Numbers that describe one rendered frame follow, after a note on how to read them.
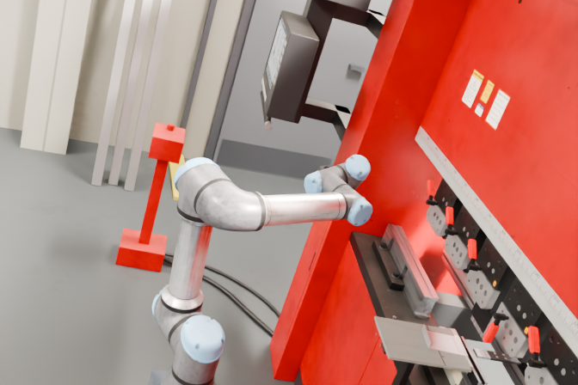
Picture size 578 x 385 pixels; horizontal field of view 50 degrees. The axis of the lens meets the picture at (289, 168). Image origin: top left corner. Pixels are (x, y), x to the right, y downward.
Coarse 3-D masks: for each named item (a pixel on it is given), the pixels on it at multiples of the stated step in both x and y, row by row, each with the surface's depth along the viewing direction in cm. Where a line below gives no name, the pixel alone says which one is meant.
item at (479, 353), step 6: (474, 348) 191; (480, 354) 189; (486, 354) 190; (492, 354) 191; (498, 354) 192; (504, 354) 193; (498, 360) 190; (504, 360) 190; (510, 360) 191; (516, 360) 192; (522, 366) 191; (522, 372) 190
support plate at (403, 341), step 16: (384, 320) 192; (384, 336) 184; (400, 336) 186; (416, 336) 189; (400, 352) 179; (416, 352) 182; (432, 352) 184; (448, 352) 186; (448, 368) 180; (464, 368) 182
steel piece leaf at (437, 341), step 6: (426, 330) 189; (426, 336) 188; (432, 336) 191; (438, 336) 192; (444, 336) 193; (450, 336) 194; (426, 342) 187; (432, 342) 188; (438, 342) 189; (444, 342) 190; (450, 342) 191; (432, 348) 185; (438, 348) 186; (444, 348) 187; (450, 348) 188; (456, 348) 189
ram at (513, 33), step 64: (512, 0) 201; (576, 0) 168; (448, 64) 237; (512, 64) 193; (576, 64) 162; (448, 128) 225; (512, 128) 185; (576, 128) 157; (512, 192) 178; (576, 192) 151; (512, 256) 171; (576, 256) 147
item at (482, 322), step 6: (474, 306) 189; (474, 312) 189; (480, 312) 186; (486, 312) 182; (474, 318) 188; (480, 318) 185; (486, 318) 182; (492, 318) 179; (474, 324) 189; (480, 324) 184; (486, 324) 181; (480, 330) 185; (486, 330) 181
